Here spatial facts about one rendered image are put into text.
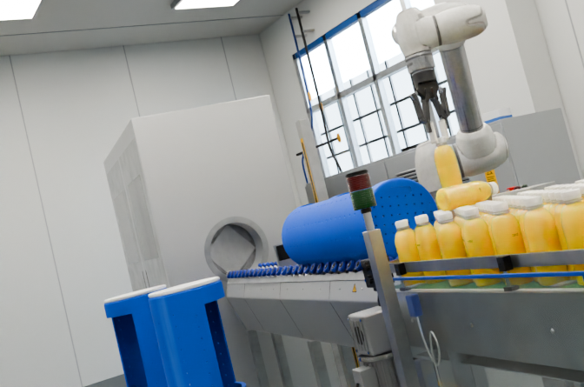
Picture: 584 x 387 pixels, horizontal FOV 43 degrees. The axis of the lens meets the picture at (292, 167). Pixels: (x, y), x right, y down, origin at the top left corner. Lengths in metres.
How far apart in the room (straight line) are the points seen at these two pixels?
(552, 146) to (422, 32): 2.13
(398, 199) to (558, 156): 2.04
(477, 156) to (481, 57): 2.44
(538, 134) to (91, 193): 4.61
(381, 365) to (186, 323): 0.82
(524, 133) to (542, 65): 1.25
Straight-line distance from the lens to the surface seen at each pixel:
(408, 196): 2.56
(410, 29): 2.43
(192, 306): 2.73
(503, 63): 5.41
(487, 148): 3.18
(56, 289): 7.36
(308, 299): 3.15
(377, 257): 1.95
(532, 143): 4.31
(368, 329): 2.18
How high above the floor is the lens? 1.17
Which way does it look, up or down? 4 degrees up
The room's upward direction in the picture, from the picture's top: 14 degrees counter-clockwise
